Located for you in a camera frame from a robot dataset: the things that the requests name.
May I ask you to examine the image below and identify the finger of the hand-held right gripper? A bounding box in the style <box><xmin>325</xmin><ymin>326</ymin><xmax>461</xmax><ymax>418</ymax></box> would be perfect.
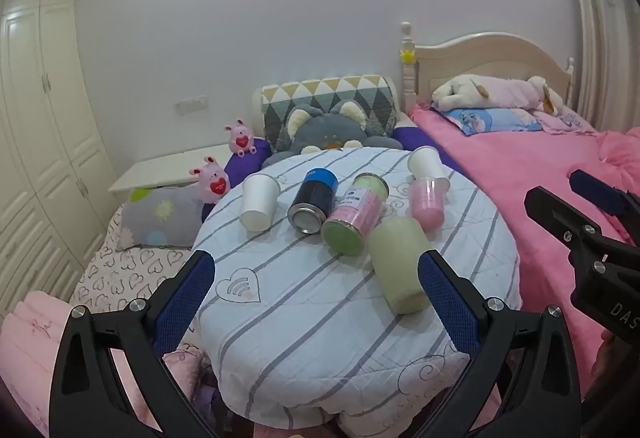
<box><xmin>569</xmin><ymin>169</ymin><xmax>640</xmax><ymax>225</ymax></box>
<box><xmin>524</xmin><ymin>186</ymin><xmax>612</xmax><ymax>265</ymax></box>

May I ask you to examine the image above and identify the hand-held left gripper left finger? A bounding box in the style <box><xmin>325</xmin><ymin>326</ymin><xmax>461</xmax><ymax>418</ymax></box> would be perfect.
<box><xmin>48</xmin><ymin>249</ymin><xmax>217</xmax><ymax>438</ymax></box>

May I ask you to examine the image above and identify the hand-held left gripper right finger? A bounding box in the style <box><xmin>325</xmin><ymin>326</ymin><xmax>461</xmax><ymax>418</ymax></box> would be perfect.
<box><xmin>417</xmin><ymin>248</ymin><xmax>584</xmax><ymax>438</ymax></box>

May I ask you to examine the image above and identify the light green plastic cup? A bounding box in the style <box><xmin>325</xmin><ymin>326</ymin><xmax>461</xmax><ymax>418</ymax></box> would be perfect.
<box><xmin>368</xmin><ymin>218</ymin><xmax>435</xmax><ymax>315</ymax></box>

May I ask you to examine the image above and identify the pink plastic cup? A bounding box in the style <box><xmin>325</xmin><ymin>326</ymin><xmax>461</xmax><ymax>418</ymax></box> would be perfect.
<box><xmin>409</xmin><ymin>177</ymin><xmax>449</xmax><ymax>232</ymax></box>

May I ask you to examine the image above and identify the white paper cup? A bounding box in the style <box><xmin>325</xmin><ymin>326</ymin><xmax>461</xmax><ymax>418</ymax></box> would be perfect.
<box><xmin>239</xmin><ymin>174</ymin><xmax>281</xmax><ymax>233</ymax></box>
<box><xmin>407</xmin><ymin>146</ymin><xmax>451</xmax><ymax>184</ymax></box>

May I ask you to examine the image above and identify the pink blanket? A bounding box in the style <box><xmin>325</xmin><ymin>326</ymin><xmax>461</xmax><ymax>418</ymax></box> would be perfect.
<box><xmin>409</xmin><ymin>105</ymin><xmax>640</xmax><ymax>419</ymax></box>

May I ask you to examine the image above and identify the heart print bed sheet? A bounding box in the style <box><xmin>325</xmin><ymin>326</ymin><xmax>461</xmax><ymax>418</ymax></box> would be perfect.
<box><xmin>75</xmin><ymin>205</ymin><xmax>198</xmax><ymax>314</ymax></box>

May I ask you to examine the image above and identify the grey flower print pillow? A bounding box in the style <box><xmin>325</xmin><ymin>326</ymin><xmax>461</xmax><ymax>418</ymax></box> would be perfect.
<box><xmin>119</xmin><ymin>187</ymin><xmax>207</xmax><ymax>250</ymax></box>

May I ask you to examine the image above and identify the pink pig plush toy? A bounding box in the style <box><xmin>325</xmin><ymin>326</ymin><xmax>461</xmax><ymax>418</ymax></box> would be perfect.
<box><xmin>188</xmin><ymin>156</ymin><xmax>231</xmax><ymax>205</ymax></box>
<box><xmin>223</xmin><ymin>119</ymin><xmax>257</xmax><ymax>157</ymax></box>

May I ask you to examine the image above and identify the blue cartoon pillow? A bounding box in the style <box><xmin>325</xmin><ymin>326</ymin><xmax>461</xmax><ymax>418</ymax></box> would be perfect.
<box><xmin>444</xmin><ymin>107</ymin><xmax>543</xmax><ymax>137</ymax></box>

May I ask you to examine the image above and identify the round table striped cloth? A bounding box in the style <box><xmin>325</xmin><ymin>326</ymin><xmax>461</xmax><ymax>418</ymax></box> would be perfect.
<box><xmin>189</xmin><ymin>147</ymin><xmax>523</xmax><ymax>431</ymax></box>

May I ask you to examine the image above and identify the white bedside table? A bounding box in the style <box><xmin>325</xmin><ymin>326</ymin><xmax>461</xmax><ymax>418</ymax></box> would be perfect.
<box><xmin>108</xmin><ymin>143</ymin><xmax>236</xmax><ymax>193</ymax></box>

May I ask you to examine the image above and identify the pink can with green lid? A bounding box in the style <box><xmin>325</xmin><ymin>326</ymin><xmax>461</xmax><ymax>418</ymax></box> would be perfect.
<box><xmin>320</xmin><ymin>172</ymin><xmax>390</xmax><ymax>257</ymax></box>

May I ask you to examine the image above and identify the white and pink plush toy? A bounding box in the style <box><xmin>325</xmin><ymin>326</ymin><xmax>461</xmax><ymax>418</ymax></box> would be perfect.
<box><xmin>431</xmin><ymin>74</ymin><xmax>563</xmax><ymax>116</ymax></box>

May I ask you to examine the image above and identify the black can with blue lid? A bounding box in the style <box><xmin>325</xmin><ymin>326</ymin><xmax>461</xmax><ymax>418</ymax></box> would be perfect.
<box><xmin>287</xmin><ymin>168</ymin><xmax>337</xmax><ymax>235</ymax></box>

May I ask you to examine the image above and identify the white curtain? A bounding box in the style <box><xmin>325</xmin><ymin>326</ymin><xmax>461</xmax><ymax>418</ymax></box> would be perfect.
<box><xmin>560</xmin><ymin>0</ymin><xmax>640</xmax><ymax>131</ymax></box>

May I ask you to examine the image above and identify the folded pink cloth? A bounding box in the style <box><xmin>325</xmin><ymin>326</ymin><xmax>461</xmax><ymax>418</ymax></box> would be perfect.
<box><xmin>0</xmin><ymin>290</ymin><xmax>151</xmax><ymax>434</ymax></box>

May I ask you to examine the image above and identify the cream wooden bed headboard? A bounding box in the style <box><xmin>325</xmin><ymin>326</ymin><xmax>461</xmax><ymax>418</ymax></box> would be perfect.
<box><xmin>399</xmin><ymin>21</ymin><xmax>577</xmax><ymax>111</ymax></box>

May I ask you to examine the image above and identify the cream wardrobe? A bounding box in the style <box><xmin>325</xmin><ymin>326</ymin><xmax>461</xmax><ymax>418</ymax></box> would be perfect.
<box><xmin>0</xmin><ymin>0</ymin><xmax>120</xmax><ymax>319</ymax></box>

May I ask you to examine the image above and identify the grey cat plush cushion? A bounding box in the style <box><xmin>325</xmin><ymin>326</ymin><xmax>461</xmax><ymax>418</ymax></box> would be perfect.
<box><xmin>261</xmin><ymin>100</ymin><xmax>404</xmax><ymax>169</ymax></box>

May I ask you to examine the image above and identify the triangle patterned cushion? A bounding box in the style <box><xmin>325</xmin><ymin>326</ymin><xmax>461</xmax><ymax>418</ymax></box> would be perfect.
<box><xmin>260</xmin><ymin>74</ymin><xmax>401</xmax><ymax>154</ymax></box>

